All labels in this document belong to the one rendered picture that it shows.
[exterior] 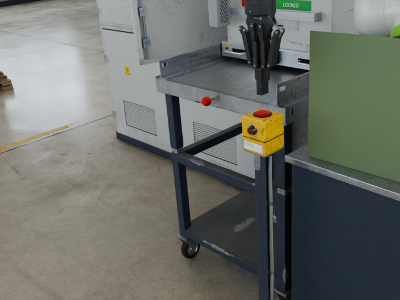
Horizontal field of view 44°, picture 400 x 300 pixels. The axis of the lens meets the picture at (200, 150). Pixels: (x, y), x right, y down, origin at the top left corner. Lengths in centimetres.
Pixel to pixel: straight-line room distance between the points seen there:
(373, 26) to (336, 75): 21
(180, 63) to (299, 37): 46
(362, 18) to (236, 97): 46
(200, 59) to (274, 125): 80
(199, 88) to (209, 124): 106
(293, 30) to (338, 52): 59
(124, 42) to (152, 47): 105
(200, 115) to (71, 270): 111
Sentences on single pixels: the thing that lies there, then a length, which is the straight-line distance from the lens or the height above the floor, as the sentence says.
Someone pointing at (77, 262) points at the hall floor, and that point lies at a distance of 240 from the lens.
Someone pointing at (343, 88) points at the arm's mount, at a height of 96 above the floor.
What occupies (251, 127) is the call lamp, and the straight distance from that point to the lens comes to 128.
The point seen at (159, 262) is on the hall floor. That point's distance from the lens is 229.
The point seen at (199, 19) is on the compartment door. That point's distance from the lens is 226.
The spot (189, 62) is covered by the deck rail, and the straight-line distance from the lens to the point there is 199.
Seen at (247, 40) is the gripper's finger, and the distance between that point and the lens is 127.
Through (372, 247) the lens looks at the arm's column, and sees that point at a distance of 139.
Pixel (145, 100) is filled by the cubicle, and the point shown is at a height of 38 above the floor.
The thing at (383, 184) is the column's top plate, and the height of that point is 75.
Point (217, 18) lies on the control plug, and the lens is 195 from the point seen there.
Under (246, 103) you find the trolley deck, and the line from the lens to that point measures 161.
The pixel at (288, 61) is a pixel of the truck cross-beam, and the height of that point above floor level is 88.
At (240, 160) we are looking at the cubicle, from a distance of 271.
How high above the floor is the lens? 135
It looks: 24 degrees down
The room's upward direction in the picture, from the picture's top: 5 degrees counter-clockwise
